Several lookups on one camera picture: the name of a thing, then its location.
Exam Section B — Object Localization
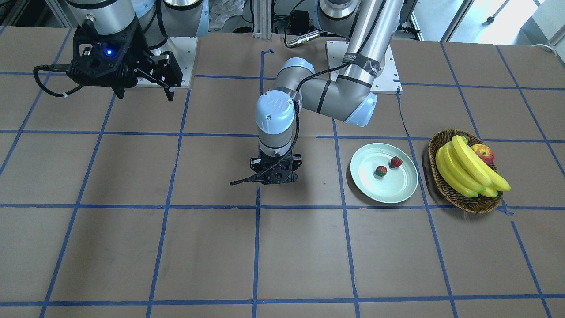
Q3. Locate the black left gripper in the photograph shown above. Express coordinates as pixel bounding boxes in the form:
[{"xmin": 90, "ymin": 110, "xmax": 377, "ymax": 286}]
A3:
[{"xmin": 250, "ymin": 152, "xmax": 302, "ymax": 185}]

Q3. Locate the aluminium frame post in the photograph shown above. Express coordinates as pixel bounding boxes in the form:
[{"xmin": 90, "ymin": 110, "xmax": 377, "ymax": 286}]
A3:
[{"xmin": 252, "ymin": 0, "xmax": 272, "ymax": 41}]

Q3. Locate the pale green round plate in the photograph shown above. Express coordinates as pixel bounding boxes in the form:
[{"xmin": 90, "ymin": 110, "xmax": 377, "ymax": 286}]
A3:
[{"xmin": 349, "ymin": 143, "xmax": 418, "ymax": 204}]

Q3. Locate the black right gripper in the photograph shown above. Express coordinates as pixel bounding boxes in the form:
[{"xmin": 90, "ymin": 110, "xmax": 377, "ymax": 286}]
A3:
[{"xmin": 66, "ymin": 22, "xmax": 181, "ymax": 102}]

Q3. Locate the red yellow apple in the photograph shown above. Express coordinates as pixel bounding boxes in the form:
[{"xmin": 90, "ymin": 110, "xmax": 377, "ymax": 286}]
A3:
[{"xmin": 471, "ymin": 144, "xmax": 494, "ymax": 166}]

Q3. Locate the yellow banana bunch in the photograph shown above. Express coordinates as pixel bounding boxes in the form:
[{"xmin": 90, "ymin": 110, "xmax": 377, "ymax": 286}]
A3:
[{"xmin": 435, "ymin": 135, "xmax": 511, "ymax": 198}]

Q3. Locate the brown wicker basket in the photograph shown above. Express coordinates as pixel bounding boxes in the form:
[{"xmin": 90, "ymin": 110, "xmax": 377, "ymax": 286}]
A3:
[{"xmin": 422, "ymin": 129, "xmax": 503, "ymax": 214}]

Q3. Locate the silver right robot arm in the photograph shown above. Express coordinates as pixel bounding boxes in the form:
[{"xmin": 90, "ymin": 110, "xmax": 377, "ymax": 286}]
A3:
[{"xmin": 66, "ymin": 0, "xmax": 209, "ymax": 101}]

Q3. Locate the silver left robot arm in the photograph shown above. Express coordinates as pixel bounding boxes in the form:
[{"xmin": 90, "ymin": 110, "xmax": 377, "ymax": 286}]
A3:
[{"xmin": 245, "ymin": 0, "xmax": 403, "ymax": 185}]

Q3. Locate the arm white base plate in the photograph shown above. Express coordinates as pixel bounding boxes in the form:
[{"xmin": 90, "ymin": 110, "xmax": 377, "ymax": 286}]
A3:
[
  {"xmin": 123, "ymin": 34, "xmax": 198, "ymax": 88},
  {"xmin": 326, "ymin": 40, "xmax": 403, "ymax": 94}
]

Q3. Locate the red strawberry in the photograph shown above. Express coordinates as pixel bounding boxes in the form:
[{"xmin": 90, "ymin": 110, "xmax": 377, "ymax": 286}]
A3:
[
  {"xmin": 374, "ymin": 165, "xmax": 388, "ymax": 178},
  {"xmin": 388, "ymin": 156, "xmax": 403, "ymax": 169}
]

